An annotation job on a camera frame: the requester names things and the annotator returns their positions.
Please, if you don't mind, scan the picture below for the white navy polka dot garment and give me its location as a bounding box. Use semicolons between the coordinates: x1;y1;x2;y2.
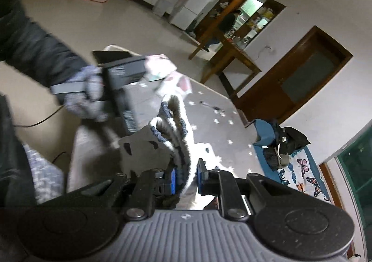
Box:
118;94;221;210

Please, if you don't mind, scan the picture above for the dark sleeved left forearm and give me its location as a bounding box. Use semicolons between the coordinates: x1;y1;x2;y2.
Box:
1;0;88;88

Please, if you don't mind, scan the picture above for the grey gloved left hand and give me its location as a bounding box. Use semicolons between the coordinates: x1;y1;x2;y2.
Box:
63;65;108;122

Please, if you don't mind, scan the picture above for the pink white cloth pile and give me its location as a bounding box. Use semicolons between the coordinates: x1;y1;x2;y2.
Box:
144;54;192;98

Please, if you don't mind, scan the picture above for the blue sofa bench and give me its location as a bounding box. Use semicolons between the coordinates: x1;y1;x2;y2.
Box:
252;119;329;202

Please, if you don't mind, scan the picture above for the black bag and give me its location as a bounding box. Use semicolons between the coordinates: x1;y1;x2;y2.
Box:
263;126;310;171

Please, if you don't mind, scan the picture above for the black pen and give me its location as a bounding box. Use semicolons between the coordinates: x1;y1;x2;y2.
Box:
199;101;224;113

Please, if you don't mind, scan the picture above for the butterfly print pillow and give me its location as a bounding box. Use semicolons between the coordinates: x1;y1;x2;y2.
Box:
277;147;330;203

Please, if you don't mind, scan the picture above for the wooden side table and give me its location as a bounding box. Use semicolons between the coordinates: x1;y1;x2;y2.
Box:
188;17;262;85

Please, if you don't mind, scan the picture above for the dark window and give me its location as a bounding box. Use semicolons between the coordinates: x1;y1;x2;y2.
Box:
337;127;372;259

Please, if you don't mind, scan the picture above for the brown wooden door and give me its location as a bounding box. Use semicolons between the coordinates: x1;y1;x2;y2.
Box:
233;26;352;124

